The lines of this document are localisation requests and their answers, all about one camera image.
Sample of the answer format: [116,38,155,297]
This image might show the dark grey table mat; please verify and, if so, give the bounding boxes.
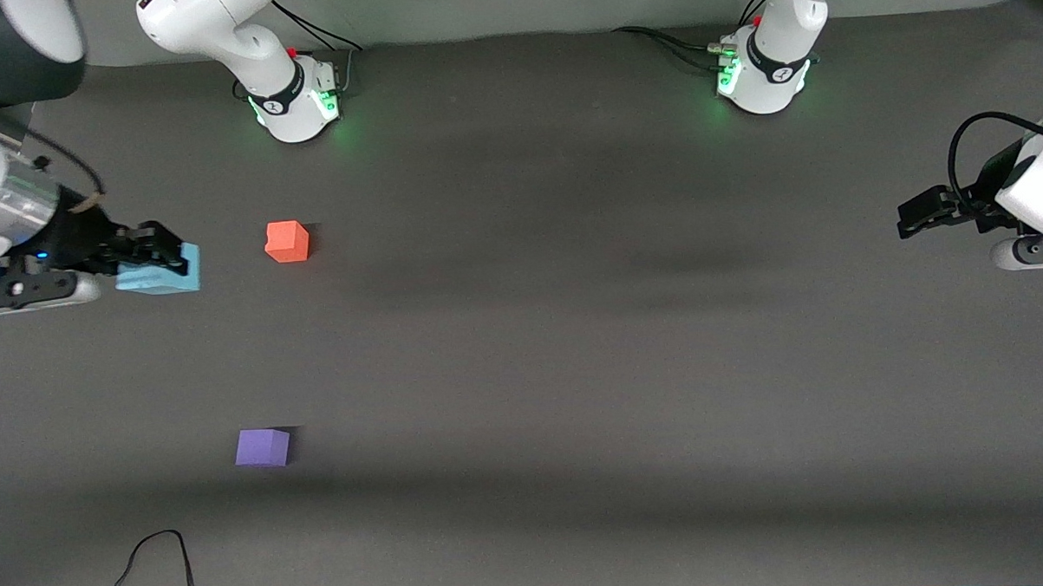
[0,0,1043,586]

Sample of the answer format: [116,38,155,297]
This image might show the black left arm base cables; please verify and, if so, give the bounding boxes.
[611,0,771,74]

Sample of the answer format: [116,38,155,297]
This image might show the orange foam block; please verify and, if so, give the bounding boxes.
[264,220,311,264]

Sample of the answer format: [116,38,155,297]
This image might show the purple foam block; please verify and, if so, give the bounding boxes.
[234,427,291,469]

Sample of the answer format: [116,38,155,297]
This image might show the light blue foam block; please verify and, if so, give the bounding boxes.
[114,242,202,296]

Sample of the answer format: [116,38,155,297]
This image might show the looped black table cable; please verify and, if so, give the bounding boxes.
[109,527,238,586]

